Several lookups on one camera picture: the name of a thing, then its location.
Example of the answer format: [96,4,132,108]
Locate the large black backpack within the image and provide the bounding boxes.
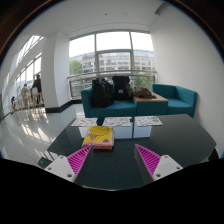
[91,77,115,108]

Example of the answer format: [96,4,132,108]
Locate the wooden sofa table top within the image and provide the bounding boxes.
[133,93,169,103]

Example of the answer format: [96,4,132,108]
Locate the small sticker sheet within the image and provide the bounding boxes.
[134,115,164,127]

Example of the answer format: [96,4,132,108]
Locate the sticker sheet with round pictures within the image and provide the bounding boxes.
[101,116,133,128]

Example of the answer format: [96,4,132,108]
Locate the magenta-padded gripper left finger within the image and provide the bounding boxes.
[44,143,95,184]

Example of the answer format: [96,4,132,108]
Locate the black backpack with label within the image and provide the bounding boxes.
[111,75,132,102]

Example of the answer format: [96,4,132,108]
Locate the metal window railing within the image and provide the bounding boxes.
[67,69,158,100]

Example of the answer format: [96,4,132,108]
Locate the sticker sheet with red shapes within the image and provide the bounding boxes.
[70,117,99,128]

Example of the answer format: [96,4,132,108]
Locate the teal sofa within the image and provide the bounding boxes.
[80,83,199,118]

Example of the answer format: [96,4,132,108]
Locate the brown jacket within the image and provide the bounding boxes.
[131,86,156,99]

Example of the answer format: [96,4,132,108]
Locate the wooden chairs group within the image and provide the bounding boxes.
[13,87,45,111]

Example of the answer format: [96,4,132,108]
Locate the orange yellow cartoon print towel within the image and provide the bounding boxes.
[81,125,115,150]

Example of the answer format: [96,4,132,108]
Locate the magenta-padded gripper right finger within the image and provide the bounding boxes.
[134,143,184,183]

